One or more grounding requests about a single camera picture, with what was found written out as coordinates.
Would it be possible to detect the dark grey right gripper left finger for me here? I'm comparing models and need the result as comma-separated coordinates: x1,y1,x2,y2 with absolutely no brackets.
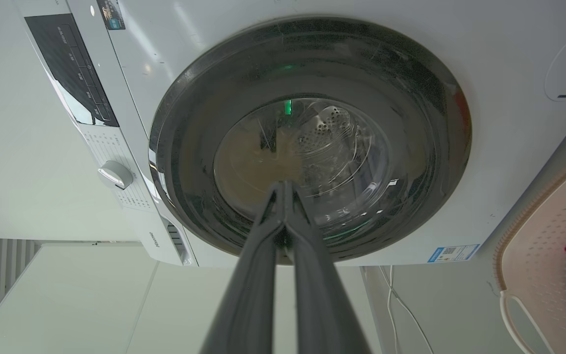
200,181,286,354

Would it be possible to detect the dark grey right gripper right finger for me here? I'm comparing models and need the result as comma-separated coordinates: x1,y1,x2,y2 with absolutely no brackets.
283,180,372,354

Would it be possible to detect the beige plastic laundry basket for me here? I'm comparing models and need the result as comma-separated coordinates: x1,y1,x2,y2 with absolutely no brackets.
492,153,566,354

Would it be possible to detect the white detergent drawer front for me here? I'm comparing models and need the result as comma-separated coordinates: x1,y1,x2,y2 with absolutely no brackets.
138,212,199,266

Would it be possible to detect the blue energy label sticker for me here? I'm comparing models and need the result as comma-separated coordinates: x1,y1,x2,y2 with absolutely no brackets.
427,244,480,264

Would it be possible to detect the silver washing machine dial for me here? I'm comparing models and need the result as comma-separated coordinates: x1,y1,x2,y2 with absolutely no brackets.
97,160,134,190

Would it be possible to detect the round dark washing machine door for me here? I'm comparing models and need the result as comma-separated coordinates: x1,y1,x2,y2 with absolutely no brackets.
148,17,472,262

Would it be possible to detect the black washing machine display panel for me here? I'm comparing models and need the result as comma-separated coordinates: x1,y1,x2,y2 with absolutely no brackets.
24,13,119,127

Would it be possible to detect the white front-load washing machine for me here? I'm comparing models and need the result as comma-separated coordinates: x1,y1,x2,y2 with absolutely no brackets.
14,0,566,267

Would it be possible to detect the dark sticker on washer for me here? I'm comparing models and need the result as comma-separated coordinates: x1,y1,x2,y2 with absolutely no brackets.
96,0,126,31

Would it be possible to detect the white power cable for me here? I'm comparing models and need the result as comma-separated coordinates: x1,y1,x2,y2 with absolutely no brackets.
378,265,435,354

